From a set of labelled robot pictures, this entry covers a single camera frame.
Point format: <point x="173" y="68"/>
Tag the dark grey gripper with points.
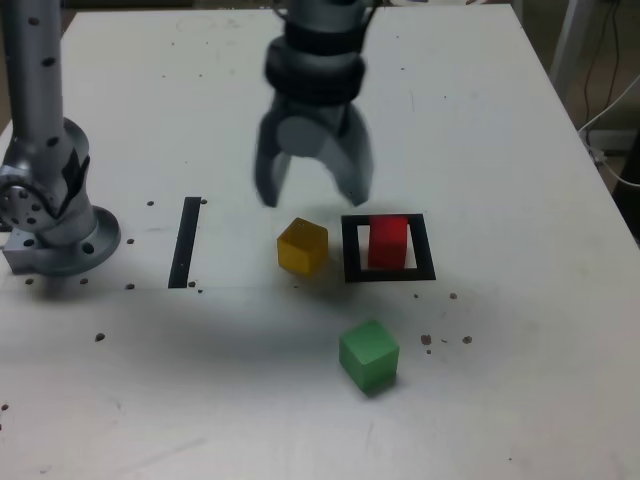
<point x="312" y="107"/>

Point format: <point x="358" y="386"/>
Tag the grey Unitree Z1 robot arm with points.
<point x="35" y="75"/>

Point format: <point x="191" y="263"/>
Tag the white metal post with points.
<point x="570" y="35"/>

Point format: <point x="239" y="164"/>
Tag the red cube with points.
<point x="387" y="242"/>

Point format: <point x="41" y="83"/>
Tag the yellow cube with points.
<point x="302" y="245"/>

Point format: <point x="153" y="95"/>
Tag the green cube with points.
<point x="367" y="352"/>

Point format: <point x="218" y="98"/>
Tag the black tape square outline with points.
<point x="350" y="250"/>

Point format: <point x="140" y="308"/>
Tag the black tape strip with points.
<point x="184" y="245"/>

